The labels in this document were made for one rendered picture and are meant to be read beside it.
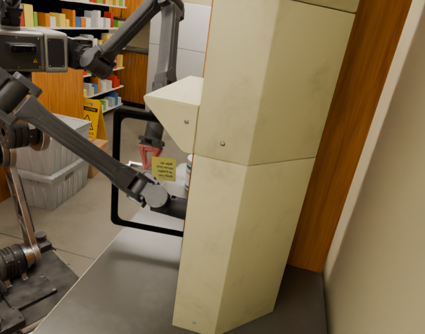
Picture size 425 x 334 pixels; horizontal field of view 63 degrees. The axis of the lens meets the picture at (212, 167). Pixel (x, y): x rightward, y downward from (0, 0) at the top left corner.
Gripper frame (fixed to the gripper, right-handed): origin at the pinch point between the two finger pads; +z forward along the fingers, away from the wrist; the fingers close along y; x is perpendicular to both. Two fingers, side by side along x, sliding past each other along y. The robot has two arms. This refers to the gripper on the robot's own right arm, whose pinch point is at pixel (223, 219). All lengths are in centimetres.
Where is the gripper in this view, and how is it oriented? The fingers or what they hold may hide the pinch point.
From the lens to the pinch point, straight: 93.4
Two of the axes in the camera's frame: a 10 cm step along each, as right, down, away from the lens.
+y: 1.6, -3.7, 9.1
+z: 9.6, 2.6, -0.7
